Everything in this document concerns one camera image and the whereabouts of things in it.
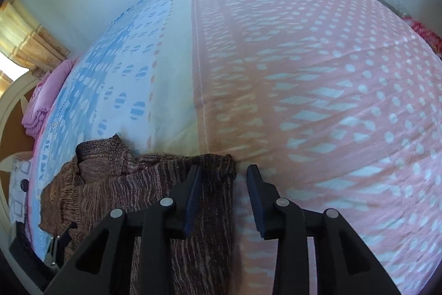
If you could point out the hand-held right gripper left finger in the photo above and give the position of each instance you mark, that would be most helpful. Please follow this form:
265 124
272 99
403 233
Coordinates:
192 198

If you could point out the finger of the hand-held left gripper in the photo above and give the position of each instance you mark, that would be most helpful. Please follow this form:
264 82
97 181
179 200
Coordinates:
60 245

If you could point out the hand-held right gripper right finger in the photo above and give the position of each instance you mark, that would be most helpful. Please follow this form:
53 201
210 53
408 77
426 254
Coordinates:
258 205

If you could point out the brown knit sweater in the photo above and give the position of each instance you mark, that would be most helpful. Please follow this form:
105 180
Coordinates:
155 184

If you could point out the white square-print pillow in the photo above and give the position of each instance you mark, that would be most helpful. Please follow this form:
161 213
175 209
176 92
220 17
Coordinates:
19 189

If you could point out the blue and pink bed sheet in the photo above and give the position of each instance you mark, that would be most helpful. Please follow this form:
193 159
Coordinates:
293 80

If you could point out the cream wooden headboard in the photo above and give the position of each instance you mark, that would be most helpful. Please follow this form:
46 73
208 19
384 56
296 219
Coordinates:
13 115

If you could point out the pink pillow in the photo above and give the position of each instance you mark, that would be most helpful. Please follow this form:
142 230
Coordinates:
46 96

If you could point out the yellow patterned curtain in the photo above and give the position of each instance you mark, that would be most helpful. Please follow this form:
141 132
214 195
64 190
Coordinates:
29 41

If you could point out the red patterned cloth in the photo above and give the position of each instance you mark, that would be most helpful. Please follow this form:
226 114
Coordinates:
424 30

